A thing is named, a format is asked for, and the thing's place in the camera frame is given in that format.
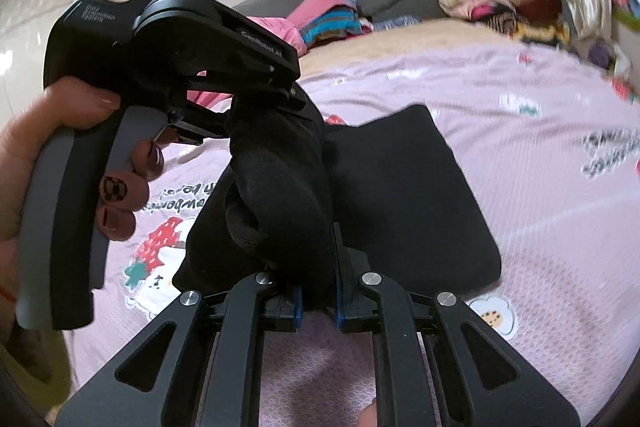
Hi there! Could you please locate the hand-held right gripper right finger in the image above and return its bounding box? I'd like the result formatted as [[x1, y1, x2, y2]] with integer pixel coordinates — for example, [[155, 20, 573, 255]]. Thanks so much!
[[332, 222, 583, 427]]

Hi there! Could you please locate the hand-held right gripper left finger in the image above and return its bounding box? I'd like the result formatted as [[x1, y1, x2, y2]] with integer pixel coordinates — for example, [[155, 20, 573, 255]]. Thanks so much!
[[55, 271, 306, 427]]

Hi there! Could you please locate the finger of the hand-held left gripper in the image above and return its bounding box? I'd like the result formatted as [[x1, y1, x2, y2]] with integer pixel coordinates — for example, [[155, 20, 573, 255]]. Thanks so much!
[[186, 74, 308, 112], [167, 104, 236, 145]]

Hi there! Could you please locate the black garment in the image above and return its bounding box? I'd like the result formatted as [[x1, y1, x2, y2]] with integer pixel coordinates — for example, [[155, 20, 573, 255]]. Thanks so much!
[[172, 99, 502, 313]]

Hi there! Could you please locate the stack of folded colourful clothes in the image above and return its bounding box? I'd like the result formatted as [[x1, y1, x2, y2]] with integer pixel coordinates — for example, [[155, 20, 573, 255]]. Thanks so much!
[[287, 0, 373, 50]]

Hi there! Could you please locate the person's left hand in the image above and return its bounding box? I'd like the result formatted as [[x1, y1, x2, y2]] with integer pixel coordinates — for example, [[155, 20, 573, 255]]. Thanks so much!
[[0, 77, 166, 243]]

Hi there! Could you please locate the pink blanket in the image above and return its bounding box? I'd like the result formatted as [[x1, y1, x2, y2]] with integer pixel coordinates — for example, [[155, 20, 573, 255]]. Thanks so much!
[[187, 18, 303, 108]]

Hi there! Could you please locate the beige mattress cover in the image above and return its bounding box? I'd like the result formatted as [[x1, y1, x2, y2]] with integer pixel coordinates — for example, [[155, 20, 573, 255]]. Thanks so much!
[[297, 18, 501, 78]]

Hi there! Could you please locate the blue patterned cloth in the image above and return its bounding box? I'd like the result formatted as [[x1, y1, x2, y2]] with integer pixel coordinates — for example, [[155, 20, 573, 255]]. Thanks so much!
[[372, 14, 421, 34]]

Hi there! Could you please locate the purple printed bedsheet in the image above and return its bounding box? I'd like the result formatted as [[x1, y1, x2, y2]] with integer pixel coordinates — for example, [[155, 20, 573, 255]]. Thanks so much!
[[65, 42, 640, 427]]

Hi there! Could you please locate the purple and white cloth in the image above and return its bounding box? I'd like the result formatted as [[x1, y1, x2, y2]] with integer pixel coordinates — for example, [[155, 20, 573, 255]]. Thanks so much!
[[585, 39, 633, 72]]

